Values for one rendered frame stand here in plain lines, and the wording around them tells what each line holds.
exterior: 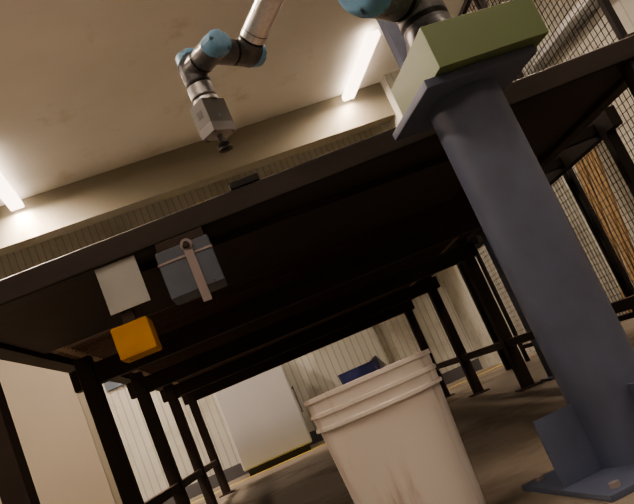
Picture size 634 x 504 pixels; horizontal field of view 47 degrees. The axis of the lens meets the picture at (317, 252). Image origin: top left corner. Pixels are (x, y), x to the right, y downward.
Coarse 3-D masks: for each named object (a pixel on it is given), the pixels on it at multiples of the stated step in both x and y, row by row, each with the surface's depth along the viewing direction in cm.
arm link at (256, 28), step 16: (256, 0) 202; (272, 0) 200; (256, 16) 203; (272, 16) 203; (240, 32) 209; (256, 32) 205; (240, 48) 207; (256, 48) 209; (240, 64) 210; (256, 64) 214
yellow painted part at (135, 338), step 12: (120, 312) 174; (132, 312) 174; (132, 324) 170; (144, 324) 170; (120, 336) 170; (132, 336) 170; (144, 336) 170; (156, 336) 174; (120, 348) 169; (132, 348) 169; (144, 348) 169; (156, 348) 171; (132, 360) 174
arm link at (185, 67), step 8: (192, 48) 209; (176, 56) 209; (184, 56) 208; (184, 64) 207; (192, 64) 215; (184, 72) 208; (192, 72) 207; (200, 72) 206; (184, 80) 209; (192, 80) 207
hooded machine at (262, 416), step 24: (240, 384) 663; (264, 384) 665; (288, 384) 667; (240, 408) 658; (264, 408) 660; (288, 408) 662; (240, 432) 653; (264, 432) 655; (288, 432) 657; (240, 456) 648; (264, 456) 650; (288, 456) 655
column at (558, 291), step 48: (528, 48) 155; (432, 96) 155; (480, 96) 156; (480, 144) 155; (528, 144) 158; (480, 192) 156; (528, 192) 152; (528, 240) 151; (576, 240) 153; (528, 288) 152; (576, 288) 148; (576, 336) 147; (624, 336) 149; (576, 384) 147; (624, 384) 144; (576, 432) 148; (624, 432) 143; (576, 480) 146; (624, 480) 133
